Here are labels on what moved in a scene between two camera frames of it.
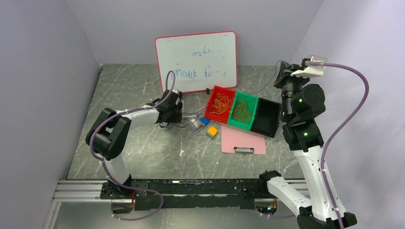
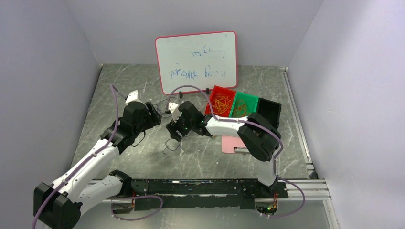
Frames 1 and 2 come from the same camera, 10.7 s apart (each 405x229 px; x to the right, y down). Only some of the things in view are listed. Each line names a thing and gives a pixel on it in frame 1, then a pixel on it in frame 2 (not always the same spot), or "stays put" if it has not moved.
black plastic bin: x=267 y=117 stays put
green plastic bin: x=243 y=110 stays put
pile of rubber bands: x=241 y=113 stays put
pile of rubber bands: x=267 y=84 to x=169 y=139
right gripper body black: x=286 y=81 to x=183 y=126
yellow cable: x=220 y=104 stays put
